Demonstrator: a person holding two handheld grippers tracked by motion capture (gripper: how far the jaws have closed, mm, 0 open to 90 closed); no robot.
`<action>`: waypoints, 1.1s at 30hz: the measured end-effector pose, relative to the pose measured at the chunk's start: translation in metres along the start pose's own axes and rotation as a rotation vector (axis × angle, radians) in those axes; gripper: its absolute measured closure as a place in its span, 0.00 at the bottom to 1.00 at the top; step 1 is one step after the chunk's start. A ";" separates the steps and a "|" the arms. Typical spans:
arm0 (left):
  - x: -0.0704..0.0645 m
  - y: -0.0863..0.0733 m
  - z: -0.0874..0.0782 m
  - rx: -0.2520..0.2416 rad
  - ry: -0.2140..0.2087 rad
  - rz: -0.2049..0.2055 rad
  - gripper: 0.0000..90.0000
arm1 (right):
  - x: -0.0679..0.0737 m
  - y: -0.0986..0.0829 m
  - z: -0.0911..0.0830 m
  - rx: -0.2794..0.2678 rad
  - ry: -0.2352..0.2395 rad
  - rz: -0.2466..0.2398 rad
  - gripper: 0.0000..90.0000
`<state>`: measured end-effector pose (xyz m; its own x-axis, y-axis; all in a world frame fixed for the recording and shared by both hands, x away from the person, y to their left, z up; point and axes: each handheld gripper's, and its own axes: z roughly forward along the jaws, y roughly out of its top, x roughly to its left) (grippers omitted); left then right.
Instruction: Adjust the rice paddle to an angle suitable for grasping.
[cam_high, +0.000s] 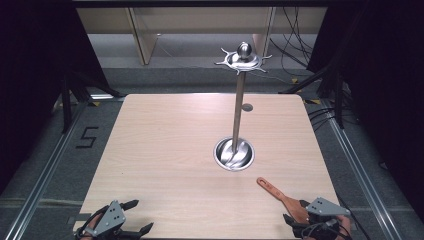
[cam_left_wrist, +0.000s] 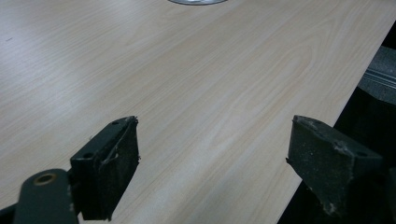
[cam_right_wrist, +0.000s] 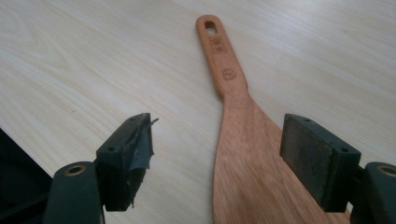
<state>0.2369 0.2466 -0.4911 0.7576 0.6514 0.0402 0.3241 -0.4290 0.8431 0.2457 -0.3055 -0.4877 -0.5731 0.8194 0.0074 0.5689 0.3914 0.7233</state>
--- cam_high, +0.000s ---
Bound person's right hand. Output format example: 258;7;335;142
334;214;354;240

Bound person's left hand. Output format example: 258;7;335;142
81;213;105;240

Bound dark curtain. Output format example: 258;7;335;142
0;0;113;196
305;0;424;223

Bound stainless steel utensil rack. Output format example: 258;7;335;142
213;41;273;173

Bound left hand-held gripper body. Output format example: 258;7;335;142
74;199;141;240

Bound black cables by stand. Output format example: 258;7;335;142
307;105;338;132

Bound black metal stand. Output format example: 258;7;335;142
279;61;348;130
59;71;126;135

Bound bundle of black floor cables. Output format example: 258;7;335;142
269;6;316;69

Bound grey cable of right gripper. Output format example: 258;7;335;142
300;218;339;240

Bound wooden spatula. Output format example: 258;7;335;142
256;176;312;225

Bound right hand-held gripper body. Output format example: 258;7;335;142
292;196;352;240

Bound aluminium floor rail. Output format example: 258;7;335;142
2;99;92;240
320;99;399;240

